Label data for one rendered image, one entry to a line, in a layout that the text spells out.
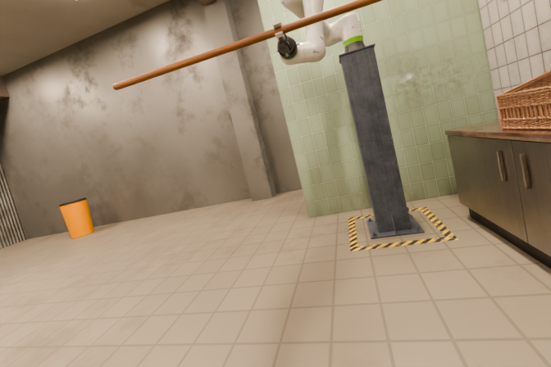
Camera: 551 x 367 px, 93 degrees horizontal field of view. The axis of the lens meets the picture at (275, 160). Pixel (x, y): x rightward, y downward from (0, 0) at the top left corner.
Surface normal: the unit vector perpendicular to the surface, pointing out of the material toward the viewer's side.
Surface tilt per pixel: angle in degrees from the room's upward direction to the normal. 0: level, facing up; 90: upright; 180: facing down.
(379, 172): 90
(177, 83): 90
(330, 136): 90
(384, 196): 90
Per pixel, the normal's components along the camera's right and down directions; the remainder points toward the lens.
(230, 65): -0.25, 0.14
